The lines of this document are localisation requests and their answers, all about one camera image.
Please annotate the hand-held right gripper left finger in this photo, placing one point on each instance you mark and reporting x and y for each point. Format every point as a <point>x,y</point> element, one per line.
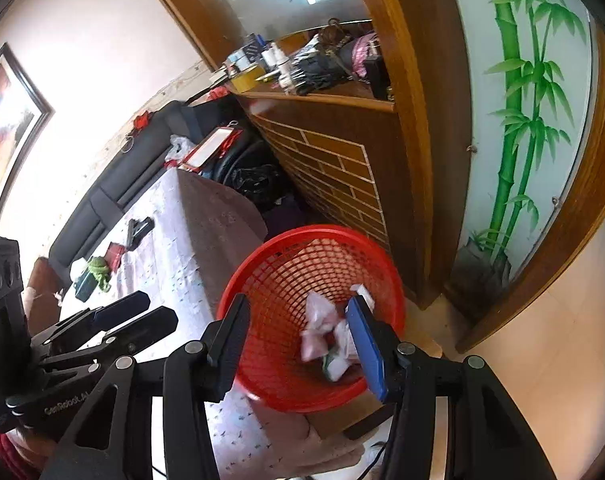
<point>228,340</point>

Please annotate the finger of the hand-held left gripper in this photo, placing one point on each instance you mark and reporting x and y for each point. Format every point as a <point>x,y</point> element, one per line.
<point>122,305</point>
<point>147,322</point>

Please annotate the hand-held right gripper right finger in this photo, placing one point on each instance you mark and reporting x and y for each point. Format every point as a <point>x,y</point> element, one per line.
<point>365,345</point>

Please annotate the red mesh plastic basket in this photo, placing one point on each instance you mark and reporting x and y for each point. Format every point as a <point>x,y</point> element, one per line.
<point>282,285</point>

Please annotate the green tissue box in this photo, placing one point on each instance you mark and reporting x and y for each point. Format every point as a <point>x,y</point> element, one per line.
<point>85,286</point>

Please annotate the green plush toy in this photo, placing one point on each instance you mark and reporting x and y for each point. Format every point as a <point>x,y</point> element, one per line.
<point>100,267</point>

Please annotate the crumpled white paper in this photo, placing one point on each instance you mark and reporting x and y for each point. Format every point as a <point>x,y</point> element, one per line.
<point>362,291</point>
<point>320,310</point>
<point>313,345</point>

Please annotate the red wallet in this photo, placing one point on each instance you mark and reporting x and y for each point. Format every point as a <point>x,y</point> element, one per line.
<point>115,253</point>

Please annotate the dark sofa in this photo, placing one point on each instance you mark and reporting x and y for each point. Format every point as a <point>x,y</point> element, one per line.
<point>107,180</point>

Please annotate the black plastic bag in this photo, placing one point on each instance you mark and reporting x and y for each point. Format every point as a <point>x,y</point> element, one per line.
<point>257,180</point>

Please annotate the clear plastic bag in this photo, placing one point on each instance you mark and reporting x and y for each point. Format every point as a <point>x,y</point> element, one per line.
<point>177,147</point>

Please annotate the red gift box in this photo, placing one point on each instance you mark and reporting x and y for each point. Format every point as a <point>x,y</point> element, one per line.
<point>207,150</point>

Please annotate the red knot decoration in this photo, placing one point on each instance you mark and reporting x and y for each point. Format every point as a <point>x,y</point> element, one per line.
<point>142,121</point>

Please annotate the brick pattern wooden counter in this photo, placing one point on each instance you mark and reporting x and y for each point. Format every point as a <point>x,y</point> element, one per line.
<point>332,160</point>

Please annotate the yellow box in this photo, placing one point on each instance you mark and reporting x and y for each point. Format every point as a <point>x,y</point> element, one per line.
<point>246,78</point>

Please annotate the black box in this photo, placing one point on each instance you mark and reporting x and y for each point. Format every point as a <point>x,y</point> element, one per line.
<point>377,77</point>

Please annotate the white bottle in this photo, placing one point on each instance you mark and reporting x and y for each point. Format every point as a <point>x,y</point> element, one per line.
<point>285,67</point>

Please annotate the bamboo print glass panel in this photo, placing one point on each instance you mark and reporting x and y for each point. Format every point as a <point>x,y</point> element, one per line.
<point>532,110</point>

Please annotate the pink cloth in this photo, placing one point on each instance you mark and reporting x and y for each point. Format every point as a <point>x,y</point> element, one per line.
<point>365,50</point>

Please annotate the framed wall picture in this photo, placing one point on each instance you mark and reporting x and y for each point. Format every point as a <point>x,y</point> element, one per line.
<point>7,125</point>

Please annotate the wooden partition frame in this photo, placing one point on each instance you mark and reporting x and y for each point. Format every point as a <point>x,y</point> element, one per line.
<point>432,110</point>

